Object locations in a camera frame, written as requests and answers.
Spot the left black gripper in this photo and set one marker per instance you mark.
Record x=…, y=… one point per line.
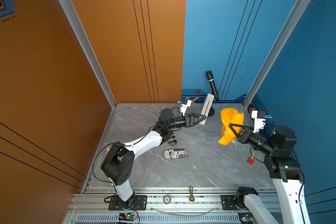
x=189, y=122

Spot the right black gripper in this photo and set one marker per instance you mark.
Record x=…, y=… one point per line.
x=245, y=134

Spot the grey rectangular eyeglass case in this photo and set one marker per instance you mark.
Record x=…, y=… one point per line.
x=207, y=104

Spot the plaid eyeglass case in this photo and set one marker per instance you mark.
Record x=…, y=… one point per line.
x=172, y=140

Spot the newspaper print eyeglass case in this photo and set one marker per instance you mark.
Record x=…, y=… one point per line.
x=172, y=154

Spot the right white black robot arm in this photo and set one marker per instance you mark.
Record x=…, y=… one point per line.
x=285, y=171

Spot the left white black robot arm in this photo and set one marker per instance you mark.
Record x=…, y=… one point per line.
x=118, y=163

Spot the red yellow small toy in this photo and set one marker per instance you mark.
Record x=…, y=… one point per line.
x=251, y=159

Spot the black microphone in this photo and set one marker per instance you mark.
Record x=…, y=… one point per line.
x=211, y=81

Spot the brass chess piece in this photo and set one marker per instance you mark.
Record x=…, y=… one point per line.
x=191, y=196

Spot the right green circuit board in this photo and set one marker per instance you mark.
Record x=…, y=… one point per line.
x=245, y=218

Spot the green circuit board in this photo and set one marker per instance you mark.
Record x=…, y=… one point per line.
x=127, y=217
x=245, y=218

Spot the left green circuit board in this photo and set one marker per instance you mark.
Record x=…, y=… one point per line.
x=127, y=217

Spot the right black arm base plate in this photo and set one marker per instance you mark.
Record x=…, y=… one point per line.
x=229, y=202

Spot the aluminium front rail frame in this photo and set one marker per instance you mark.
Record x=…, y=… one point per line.
x=89, y=207

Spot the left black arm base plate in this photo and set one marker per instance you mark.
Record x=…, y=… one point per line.
x=135, y=202

